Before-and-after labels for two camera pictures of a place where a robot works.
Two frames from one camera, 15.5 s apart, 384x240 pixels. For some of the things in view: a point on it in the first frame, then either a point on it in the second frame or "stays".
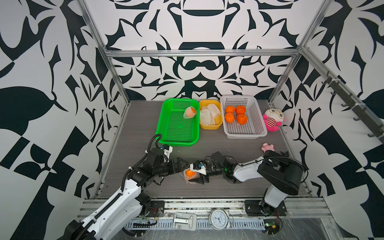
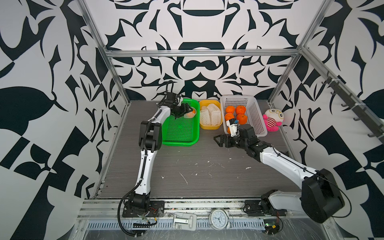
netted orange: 189,112 stays
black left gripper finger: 180,164 → 185,109
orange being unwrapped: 230,110 stays
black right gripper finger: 196,165 → 222,139
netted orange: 242,119 stays
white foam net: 205,117 stays
